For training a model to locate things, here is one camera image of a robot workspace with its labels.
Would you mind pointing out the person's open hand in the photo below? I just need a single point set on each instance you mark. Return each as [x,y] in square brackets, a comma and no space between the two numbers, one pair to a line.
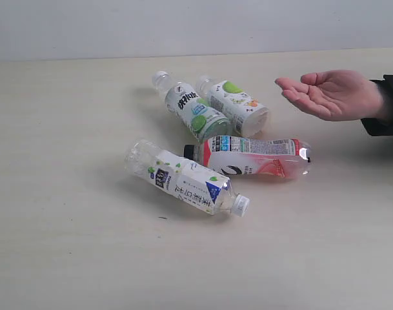
[336,95]

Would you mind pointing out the pink label black-cap bottle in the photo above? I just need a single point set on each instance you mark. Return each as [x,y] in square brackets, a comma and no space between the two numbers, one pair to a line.
[237,156]

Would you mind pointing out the lime label clear bottle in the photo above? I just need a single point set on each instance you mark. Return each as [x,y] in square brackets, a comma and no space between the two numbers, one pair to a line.
[181,99]

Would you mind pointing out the white tea label bottle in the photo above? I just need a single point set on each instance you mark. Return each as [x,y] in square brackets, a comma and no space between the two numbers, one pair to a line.
[184,179]

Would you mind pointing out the black sleeved forearm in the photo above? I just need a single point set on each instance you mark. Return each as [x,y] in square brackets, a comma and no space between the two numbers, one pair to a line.
[382,123]

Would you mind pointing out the white fruit label bottle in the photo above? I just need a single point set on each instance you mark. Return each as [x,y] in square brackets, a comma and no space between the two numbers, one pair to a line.
[246,114]

